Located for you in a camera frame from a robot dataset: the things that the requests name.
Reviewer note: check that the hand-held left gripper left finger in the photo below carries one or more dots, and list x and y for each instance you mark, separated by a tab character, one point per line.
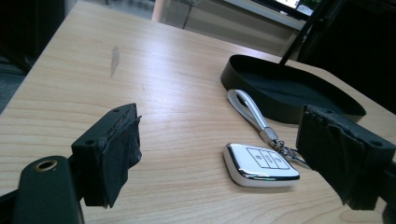
106	149

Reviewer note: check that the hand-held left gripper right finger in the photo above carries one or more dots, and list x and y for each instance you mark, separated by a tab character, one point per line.
339	155

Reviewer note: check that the white car key fob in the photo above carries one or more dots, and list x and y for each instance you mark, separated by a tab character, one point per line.
260	166

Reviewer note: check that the black oval tray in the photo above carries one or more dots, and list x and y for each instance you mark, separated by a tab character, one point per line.
286	90

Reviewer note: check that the monitor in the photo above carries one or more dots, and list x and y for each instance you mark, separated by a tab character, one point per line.
288	3

